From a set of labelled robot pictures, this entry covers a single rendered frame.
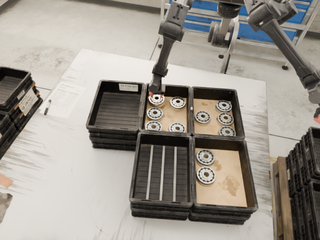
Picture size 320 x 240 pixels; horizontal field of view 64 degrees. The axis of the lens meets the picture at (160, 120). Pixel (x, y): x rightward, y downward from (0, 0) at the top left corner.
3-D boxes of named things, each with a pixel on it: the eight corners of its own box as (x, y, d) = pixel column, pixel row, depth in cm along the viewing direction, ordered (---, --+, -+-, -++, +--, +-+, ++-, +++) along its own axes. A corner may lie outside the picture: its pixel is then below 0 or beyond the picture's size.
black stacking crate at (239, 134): (188, 98, 176) (191, 86, 168) (231, 102, 176) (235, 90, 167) (189, 146, 151) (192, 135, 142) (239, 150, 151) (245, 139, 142)
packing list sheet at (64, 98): (58, 81, 198) (58, 80, 197) (86, 86, 195) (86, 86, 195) (36, 112, 177) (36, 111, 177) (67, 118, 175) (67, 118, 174)
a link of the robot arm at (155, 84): (169, 67, 145) (155, 62, 145) (165, 81, 138) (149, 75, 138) (164, 81, 155) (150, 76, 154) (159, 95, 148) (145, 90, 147)
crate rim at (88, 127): (100, 82, 169) (99, 79, 168) (145, 85, 169) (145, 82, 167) (85, 129, 144) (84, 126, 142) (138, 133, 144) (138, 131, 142)
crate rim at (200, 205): (191, 137, 144) (192, 135, 142) (244, 141, 144) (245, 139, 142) (193, 207, 118) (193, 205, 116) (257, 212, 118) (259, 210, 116)
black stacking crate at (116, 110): (102, 92, 177) (100, 80, 168) (145, 95, 177) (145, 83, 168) (88, 139, 152) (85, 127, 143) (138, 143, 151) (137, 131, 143)
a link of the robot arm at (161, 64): (187, 24, 108) (163, 15, 107) (184, 35, 106) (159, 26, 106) (169, 70, 149) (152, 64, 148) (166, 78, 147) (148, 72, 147)
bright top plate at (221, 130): (218, 125, 157) (218, 124, 156) (235, 127, 156) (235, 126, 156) (218, 138, 150) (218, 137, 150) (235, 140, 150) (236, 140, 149)
